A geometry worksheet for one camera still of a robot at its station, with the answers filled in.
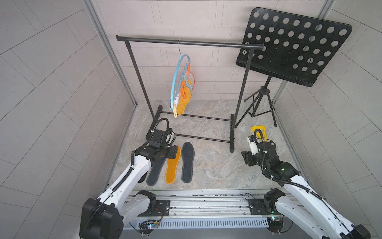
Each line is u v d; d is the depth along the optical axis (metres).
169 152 0.71
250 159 0.68
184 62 0.79
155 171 0.83
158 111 1.09
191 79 0.93
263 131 0.99
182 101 0.86
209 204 0.73
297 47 0.64
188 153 0.89
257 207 0.71
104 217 0.37
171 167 0.84
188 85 0.81
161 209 0.71
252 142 0.68
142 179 0.79
